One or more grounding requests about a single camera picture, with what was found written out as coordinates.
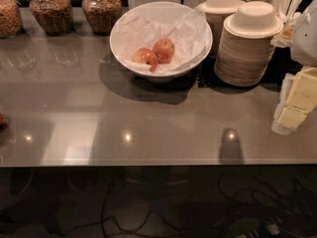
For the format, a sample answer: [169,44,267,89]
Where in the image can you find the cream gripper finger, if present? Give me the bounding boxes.
[271,73,294,135]
[278,66,317,130]

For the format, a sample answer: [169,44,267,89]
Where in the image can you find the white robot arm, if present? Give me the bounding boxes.
[271,0,317,135]

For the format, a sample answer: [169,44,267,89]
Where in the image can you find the white bowl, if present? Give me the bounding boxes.
[109,1,214,83]

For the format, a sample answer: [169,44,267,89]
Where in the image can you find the red apple right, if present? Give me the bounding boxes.
[153,39,175,63]

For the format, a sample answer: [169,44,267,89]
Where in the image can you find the red apple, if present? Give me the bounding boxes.
[132,48,159,72]
[153,39,175,63]

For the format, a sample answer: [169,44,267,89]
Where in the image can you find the red apple left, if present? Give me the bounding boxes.
[132,48,159,72]

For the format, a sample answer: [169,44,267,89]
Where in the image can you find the black mat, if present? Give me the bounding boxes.
[195,48,302,93]

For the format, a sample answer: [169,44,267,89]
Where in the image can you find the front stack of paper bowls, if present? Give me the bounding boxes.
[214,1,283,87]

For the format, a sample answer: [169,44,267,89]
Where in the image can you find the stack of paper bowls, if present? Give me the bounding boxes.
[214,1,283,87]
[197,0,244,56]

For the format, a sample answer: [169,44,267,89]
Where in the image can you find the rear stack of paper bowls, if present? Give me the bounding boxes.
[197,0,244,56]

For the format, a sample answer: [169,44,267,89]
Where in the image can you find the white paper liner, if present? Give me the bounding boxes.
[116,7,212,75]

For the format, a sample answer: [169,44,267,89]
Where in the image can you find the right glass cereal jar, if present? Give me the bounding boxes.
[81,0,122,36]

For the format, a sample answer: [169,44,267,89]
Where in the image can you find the glass cereal jar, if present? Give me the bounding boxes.
[29,0,73,36]
[0,0,23,39]
[81,0,122,36]

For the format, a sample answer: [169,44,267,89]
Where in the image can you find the middle glass cereal jar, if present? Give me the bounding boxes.
[29,0,73,36]

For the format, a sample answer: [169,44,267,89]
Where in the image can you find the left glass cereal jar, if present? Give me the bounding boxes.
[0,0,23,39]

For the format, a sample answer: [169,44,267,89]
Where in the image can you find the black cables under table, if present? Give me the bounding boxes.
[58,172,317,238]

